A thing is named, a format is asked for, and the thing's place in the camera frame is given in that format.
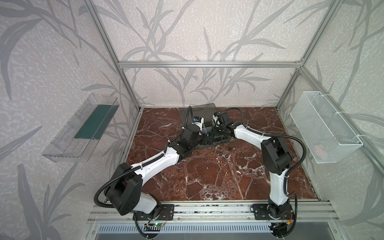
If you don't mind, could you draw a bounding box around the grey compartment organizer box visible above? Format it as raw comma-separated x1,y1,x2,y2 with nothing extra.
192,103,231,149

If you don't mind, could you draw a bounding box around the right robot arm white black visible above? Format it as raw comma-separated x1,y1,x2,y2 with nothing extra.
212,108,307,219

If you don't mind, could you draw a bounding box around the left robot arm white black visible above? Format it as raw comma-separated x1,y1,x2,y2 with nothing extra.
94,124,215,218

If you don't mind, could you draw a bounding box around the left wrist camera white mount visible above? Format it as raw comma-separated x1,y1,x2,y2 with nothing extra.
193,116,204,130

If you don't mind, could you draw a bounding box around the aluminium frame back crossbar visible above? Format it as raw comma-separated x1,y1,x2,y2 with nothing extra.
118,61,301,69

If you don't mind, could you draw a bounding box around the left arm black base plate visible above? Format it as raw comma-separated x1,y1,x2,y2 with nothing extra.
134,204,175,221

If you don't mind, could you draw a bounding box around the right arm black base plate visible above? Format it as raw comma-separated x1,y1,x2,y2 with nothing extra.
250,204,294,221

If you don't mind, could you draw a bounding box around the white wire mesh basket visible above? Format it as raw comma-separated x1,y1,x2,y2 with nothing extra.
291,91,364,164

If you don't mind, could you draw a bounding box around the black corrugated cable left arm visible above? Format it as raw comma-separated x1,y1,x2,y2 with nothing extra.
93,105,194,209

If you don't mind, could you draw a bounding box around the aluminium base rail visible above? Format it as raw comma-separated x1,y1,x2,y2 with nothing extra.
87,200,339,224

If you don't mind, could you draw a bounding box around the clear plastic wall bin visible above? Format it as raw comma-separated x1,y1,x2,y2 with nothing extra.
42,94,120,163

